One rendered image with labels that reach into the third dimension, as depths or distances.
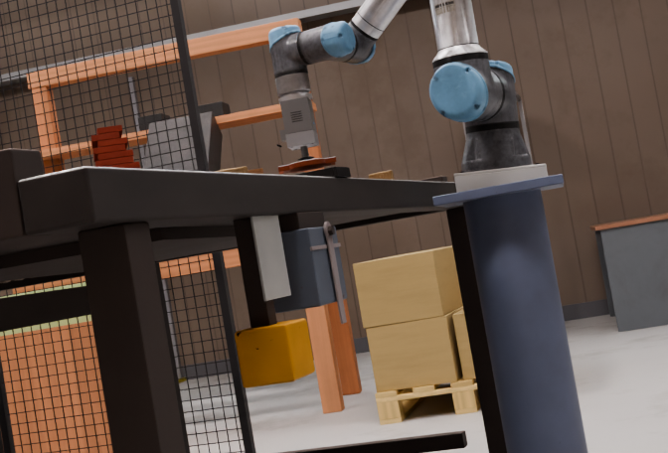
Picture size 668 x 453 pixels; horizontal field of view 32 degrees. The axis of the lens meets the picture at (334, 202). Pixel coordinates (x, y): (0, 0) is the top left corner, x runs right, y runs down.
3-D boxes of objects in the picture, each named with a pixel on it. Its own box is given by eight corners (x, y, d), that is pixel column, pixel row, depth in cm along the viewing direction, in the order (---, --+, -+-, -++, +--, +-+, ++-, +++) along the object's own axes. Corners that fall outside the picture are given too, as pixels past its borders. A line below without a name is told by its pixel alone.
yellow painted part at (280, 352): (316, 372, 168) (289, 211, 169) (294, 381, 159) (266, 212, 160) (265, 378, 170) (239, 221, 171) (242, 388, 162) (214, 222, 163)
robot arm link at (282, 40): (291, 21, 255) (259, 31, 259) (300, 71, 254) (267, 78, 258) (309, 25, 262) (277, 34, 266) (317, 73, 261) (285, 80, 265)
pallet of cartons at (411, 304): (584, 364, 621) (560, 226, 625) (554, 403, 502) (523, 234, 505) (424, 384, 649) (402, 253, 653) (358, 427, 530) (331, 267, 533)
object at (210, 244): (320, 231, 295) (319, 225, 296) (162, 239, 178) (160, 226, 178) (111, 268, 306) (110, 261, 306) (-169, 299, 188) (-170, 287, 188)
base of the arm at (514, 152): (529, 167, 259) (524, 122, 259) (534, 165, 244) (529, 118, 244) (461, 174, 261) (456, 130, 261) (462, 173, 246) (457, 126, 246)
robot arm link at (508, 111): (527, 121, 255) (520, 61, 255) (506, 120, 243) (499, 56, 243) (475, 128, 261) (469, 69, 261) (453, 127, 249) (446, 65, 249)
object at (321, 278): (359, 318, 187) (340, 208, 188) (332, 328, 174) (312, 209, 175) (295, 328, 191) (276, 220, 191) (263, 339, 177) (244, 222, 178)
